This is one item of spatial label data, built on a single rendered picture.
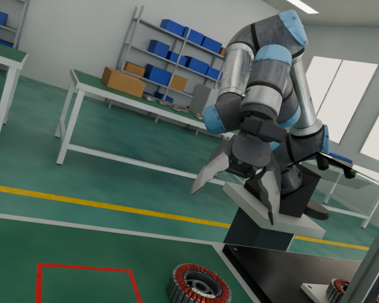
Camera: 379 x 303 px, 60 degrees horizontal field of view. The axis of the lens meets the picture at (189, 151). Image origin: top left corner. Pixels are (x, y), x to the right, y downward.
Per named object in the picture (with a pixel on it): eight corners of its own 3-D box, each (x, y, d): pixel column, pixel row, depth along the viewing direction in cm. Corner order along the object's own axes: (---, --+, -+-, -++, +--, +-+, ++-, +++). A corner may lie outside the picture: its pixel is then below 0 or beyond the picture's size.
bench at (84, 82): (50, 133, 357) (70, 68, 342) (215, 174, 459) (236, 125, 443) (52, 165, 279) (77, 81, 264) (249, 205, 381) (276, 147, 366)
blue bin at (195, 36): (175, 36, 685) (179, 26, 680) (192, 44, 703) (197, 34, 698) (182, 37, 648) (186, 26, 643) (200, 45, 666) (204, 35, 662)
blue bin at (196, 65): (180, 65, 710) (184, 55, 705) (197, 72, 729) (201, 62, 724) (187, 68, 673) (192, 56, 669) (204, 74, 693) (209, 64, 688)
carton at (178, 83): (162, 83, 708) (166, 71, 702) (176, 89, 724) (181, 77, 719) (168, 86, 673) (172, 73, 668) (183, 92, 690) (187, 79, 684)
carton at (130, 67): (121, 68, 665) (124, 60, 661) (138, 74, 681) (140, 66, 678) (125, 71, 630) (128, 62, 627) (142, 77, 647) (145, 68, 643)
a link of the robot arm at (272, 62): (298, 67, 70) (289, 38, 64) (287, 109, 66) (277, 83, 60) (263, 68, 75) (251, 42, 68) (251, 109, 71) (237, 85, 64)
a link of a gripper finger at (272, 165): (284, 191, 58) (266, 146, 61) (287, 190, 57) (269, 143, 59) (260, 198, 57) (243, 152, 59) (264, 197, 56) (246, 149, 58)
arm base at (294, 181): (258, 184, 140) (252, 166, 136) (286, 165, 143) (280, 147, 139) (281, 199, 127) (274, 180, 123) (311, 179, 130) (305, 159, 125)
